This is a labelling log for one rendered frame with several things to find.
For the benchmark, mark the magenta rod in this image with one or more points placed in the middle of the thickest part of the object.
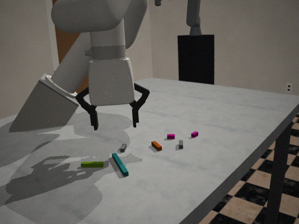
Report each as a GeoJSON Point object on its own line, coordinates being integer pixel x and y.
{"type": "Point", "coordinates": [194, 134]}
{"type": "Point", "coordinates": [170, 136]}

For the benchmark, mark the orange rectangular block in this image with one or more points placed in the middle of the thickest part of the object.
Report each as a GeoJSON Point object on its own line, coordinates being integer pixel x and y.
{"type": "Point", "coordinates": [156, 146]}

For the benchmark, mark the turquoise rod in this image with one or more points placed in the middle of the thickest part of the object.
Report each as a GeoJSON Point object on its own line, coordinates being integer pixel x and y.
{"type": "Point", "coordinates": [120, 165]}

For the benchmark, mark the lime green rod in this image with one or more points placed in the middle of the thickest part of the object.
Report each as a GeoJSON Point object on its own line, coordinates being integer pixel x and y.
{"type": "Point", "coordinates": [92, 164]}

